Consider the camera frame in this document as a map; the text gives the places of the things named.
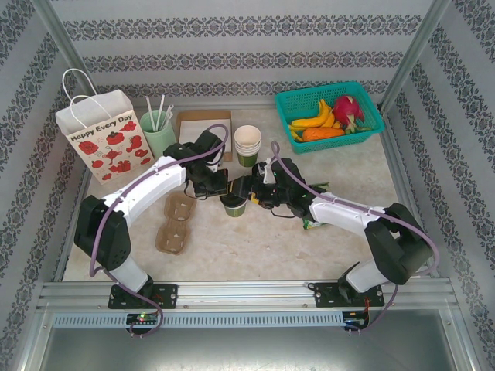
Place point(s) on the mint green straw holder cup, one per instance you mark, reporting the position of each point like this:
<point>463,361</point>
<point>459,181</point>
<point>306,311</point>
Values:
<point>158,139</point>

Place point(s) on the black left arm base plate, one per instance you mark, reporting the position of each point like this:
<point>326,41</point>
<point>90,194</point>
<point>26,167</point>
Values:
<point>166,295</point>

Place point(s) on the stack of paper cups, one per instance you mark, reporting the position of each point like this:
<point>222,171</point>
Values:
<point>247,139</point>

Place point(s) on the green yellow candy bag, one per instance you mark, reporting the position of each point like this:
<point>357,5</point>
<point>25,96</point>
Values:
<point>313,224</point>

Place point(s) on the green paper coffee cup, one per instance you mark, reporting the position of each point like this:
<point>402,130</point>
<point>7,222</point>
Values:
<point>236,212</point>

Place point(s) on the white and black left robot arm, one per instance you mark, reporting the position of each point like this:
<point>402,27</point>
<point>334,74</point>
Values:
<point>154,181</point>

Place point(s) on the white red printed paper bag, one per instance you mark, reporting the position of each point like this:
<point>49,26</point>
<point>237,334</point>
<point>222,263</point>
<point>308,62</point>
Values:
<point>112,150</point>

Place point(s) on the yellow banana bunch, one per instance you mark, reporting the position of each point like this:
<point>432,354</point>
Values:
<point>315,120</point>

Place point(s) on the black coffee cup lid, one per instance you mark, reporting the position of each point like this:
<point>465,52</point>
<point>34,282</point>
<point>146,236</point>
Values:
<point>232,201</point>

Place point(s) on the aluminium frame post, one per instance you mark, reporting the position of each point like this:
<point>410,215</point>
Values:
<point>417,46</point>
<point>58,35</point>

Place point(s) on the pink dragon fruit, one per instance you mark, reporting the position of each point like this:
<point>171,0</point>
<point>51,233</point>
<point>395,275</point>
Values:
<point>348,110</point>

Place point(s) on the small circuit board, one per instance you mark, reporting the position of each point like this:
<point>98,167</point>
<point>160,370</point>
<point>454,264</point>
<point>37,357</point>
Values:
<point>141,318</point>

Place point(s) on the teal plastic basket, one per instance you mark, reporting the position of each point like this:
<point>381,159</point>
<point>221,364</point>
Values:
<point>305,102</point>

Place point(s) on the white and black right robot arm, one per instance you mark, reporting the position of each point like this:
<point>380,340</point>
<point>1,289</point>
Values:
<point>340,210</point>

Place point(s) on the aluminium mounting rail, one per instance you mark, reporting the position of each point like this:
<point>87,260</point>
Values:
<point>239,290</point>

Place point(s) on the brown pulp cup carrier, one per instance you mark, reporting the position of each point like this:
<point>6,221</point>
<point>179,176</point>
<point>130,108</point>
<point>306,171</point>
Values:
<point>176,232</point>

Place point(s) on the brown cardboard napkin box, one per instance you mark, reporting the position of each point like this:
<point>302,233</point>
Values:
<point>201,114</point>

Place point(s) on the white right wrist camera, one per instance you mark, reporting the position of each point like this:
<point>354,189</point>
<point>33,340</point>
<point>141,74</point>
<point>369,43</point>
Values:
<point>267,172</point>

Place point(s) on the orange carrot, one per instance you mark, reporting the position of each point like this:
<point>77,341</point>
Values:
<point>323,134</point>

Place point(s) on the grey metal shelf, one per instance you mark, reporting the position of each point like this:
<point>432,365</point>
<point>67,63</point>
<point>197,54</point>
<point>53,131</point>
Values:
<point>247,349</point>

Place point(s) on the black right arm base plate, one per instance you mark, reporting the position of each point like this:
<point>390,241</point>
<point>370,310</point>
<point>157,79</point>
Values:
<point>325,295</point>

